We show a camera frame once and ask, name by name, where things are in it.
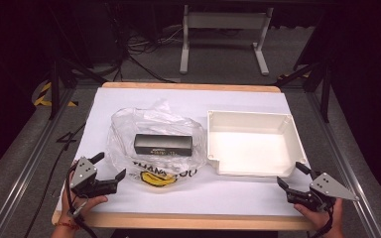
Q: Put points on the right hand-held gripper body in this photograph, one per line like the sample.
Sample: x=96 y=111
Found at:
x=324 y=191

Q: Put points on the person's right hand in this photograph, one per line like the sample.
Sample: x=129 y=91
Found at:
x=320 y=218

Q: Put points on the wooden table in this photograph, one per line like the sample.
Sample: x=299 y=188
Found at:
x=191 y=222

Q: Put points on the white metal stand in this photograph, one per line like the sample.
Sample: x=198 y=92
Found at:
x=225 y=33

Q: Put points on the person's left hand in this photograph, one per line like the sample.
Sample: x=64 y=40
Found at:
x=79 y=202

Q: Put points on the white table cover sheet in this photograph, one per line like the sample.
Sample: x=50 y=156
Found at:
x=191 y=195

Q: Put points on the white plastic bin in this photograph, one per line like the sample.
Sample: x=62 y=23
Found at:
x=253 y=143

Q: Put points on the yellow black hazard tape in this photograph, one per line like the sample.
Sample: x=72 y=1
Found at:
x=48 y=97

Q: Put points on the aluminium floor rail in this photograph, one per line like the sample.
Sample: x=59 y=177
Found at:
x=344 y=165
x=23 y=172

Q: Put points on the black tripod stand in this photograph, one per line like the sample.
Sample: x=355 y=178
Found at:
x=314 y=76
x=63 y=72

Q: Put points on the clear plastic bag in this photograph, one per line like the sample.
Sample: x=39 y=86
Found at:
x=155 y=145

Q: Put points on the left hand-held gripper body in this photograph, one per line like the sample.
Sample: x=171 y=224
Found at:
x=85 y=180

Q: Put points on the black rectangular box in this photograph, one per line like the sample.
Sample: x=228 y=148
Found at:
x=163 y=144

